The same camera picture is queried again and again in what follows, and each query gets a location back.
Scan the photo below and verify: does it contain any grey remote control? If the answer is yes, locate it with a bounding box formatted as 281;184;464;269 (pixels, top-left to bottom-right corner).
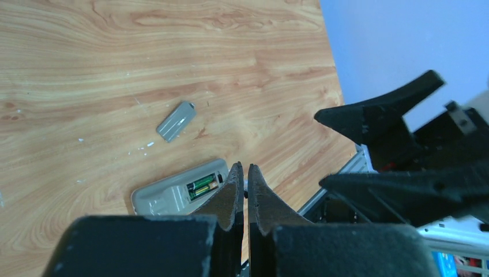
130;159;229;215

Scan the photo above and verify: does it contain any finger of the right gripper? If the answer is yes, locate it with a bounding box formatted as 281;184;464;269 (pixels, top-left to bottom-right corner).
314;70;445;145
331;160;488;227

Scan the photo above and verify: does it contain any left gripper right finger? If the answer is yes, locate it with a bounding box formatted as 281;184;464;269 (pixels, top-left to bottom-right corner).
248;164;439;276

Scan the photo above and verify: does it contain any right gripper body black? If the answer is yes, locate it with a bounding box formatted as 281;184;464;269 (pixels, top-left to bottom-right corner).
367;101;488;172

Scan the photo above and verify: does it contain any green battery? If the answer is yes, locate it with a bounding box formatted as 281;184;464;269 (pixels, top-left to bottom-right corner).
187;174;215;194

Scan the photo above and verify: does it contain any grey battery cover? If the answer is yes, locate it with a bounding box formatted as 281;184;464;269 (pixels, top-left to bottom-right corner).
156;101;197;143

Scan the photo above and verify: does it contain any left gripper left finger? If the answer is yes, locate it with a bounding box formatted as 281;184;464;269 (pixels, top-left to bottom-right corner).
43;162;244;276

